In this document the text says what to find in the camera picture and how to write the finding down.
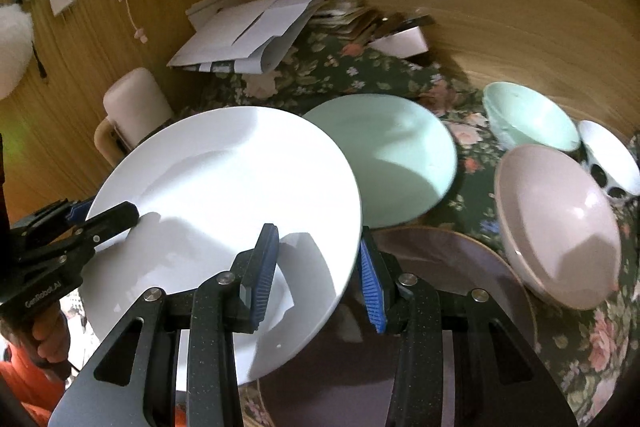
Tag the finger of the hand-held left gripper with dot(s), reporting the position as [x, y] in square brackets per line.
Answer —
[75, 209]
[107, 219]

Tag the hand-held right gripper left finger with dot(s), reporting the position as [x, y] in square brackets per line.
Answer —
[266, 267]

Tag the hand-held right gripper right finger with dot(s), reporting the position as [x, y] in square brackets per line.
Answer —
[372, 282]

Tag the white plate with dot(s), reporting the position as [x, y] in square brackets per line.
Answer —
[225, 177]

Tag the person's left hand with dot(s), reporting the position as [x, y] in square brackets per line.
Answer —
[50, 332]

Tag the cream lidded mug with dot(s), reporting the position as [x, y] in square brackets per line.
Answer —
[135, 102]

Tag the mint green plate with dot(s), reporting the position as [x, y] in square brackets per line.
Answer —
[400, 157]

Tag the white fluffy item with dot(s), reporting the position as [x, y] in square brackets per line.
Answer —
[12, 52]

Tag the pink bowl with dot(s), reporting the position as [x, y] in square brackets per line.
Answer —
[550, 217]

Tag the white folded paper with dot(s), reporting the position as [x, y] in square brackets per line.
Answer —
[225, 57]

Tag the dark floral tablecloth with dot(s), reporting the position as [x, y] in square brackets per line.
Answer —
[380, 72]

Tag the mint green bowl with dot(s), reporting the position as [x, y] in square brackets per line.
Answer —
[530, 117]

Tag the small white box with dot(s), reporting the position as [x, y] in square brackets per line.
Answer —
[402, 41]

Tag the white paper envelope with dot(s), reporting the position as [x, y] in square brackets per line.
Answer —
[265, 19]

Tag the stack of brown booklets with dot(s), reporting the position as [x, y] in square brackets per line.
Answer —
[355, 19]

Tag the white black-dotted bowl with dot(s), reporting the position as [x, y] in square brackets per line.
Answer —
[610, 152]

